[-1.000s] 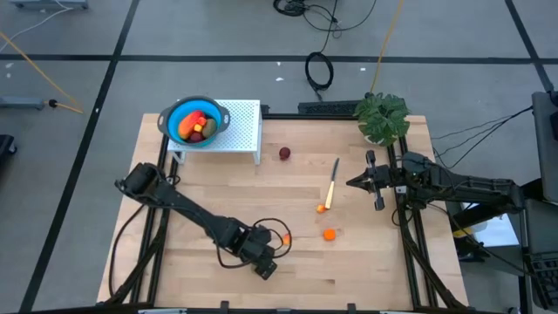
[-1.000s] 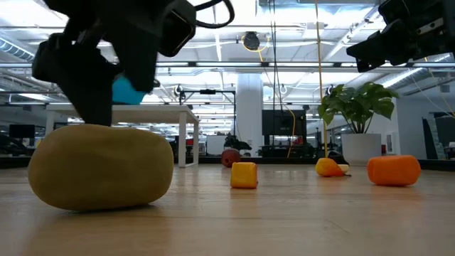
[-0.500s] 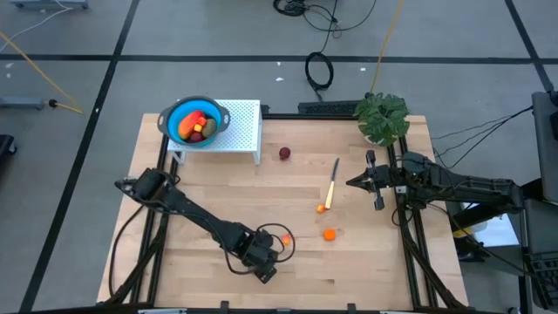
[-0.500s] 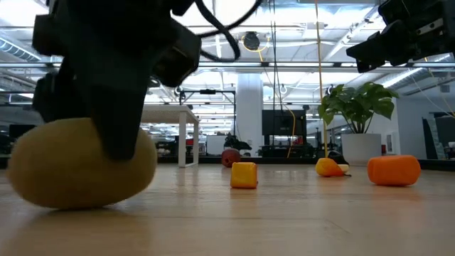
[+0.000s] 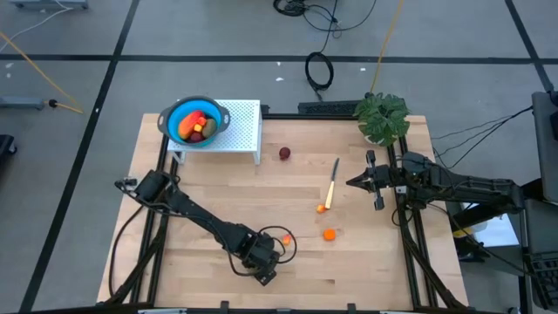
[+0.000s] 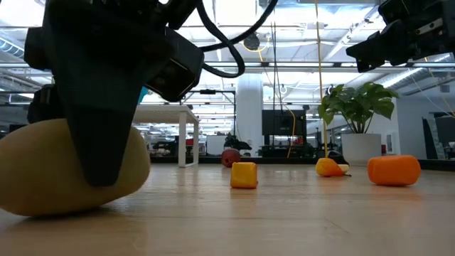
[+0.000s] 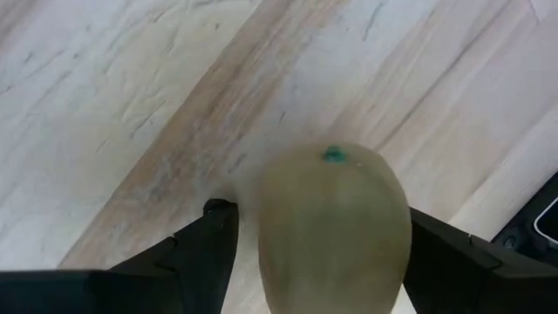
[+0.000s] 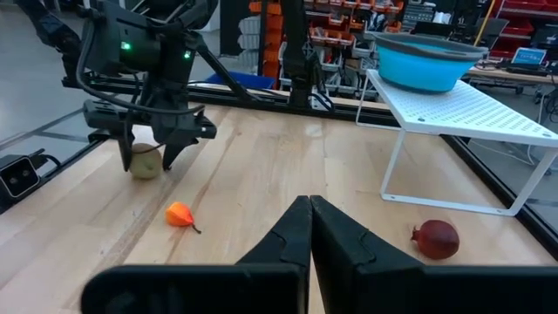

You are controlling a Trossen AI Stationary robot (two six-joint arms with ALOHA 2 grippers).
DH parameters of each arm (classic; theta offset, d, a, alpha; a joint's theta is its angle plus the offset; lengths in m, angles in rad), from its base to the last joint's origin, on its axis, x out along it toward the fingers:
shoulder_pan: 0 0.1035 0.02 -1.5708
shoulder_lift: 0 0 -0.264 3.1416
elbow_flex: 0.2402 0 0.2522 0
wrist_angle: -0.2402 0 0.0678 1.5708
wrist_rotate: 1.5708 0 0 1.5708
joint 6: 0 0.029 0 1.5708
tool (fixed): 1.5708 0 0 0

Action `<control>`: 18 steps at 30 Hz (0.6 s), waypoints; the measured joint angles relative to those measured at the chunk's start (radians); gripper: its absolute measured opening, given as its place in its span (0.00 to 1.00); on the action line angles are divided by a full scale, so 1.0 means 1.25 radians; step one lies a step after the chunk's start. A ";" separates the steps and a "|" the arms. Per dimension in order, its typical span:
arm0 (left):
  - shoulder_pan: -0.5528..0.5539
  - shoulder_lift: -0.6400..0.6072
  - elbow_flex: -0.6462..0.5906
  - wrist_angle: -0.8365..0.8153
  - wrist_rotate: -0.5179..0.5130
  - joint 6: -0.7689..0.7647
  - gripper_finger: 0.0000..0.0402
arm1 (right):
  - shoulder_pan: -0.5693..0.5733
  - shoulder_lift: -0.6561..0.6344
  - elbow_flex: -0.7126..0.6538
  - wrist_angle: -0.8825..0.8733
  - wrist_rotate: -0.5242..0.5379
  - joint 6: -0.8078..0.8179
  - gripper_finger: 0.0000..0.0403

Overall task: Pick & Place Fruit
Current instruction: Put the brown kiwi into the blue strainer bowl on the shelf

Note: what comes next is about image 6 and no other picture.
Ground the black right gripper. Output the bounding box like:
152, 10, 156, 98
346, 0, 455, 73

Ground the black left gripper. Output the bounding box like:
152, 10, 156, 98
23, 0, 205, 186

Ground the blue bowl with grey rim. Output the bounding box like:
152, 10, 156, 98
137, 86, 150, 105

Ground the brown kiwi fruit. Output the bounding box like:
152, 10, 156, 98
0, 118, 151, 217

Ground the orange toy cylinder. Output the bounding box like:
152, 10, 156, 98
367, 154, 422, 187

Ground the small orange toy fruit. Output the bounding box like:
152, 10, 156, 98
315, 157, 345, 178

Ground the dark red plum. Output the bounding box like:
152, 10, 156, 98
220, 148, 242, 169

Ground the green potted plant white pot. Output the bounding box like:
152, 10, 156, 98
317, 81, 400, 167

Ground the white perforated metal shelf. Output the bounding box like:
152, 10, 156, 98
133, 105, 200, 169

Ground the black background robot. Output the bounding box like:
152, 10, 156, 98
223, 133, 252, 156

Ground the white building column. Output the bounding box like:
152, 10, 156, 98
236, 73, 264, 157

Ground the yellow-orange toy cube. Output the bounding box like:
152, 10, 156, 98
230, 161, 259, 190

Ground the black background gantry frame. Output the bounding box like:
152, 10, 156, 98
179, 88, 237, 157

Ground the black wall screen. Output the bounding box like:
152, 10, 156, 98
262, 109, 308, 137

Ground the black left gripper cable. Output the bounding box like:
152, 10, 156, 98
195, 0, 280, 79

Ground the black ceiling cable reel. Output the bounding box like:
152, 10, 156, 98
243, 31, 261, 51

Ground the black aluminium table frame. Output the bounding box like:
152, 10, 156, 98
149, 155, 455, 171

